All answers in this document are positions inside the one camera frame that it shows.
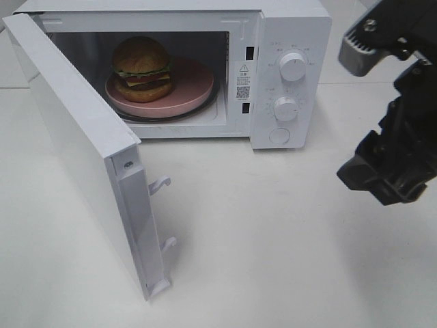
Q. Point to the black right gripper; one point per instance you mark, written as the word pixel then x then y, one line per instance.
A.
pixel 394 166

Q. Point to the round white door-release button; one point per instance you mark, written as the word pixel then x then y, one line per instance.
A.
pixel 279 136

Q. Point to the pink round plate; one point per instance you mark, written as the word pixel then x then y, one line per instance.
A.
pixel 192 81

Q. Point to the toy hamburger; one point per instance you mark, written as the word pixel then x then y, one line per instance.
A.
pixel 142 69

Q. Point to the white microwave door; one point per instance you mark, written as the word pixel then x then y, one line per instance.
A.
pixel 99 151

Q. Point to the lower white timer knob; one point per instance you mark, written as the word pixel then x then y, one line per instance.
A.
pixel 285 109

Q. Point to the upper white power knob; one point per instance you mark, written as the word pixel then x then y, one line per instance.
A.
pixel 292 66

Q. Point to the white microwave oven body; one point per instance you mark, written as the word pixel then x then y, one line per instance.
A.
pixel 214 33

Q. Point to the white warning label sticker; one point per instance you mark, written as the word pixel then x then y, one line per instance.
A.
pixel 243 73

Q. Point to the glass microwave turntable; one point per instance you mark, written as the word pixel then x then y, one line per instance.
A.
pixel 211 99

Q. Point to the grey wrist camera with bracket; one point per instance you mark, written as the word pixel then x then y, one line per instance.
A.
pixel 398 28

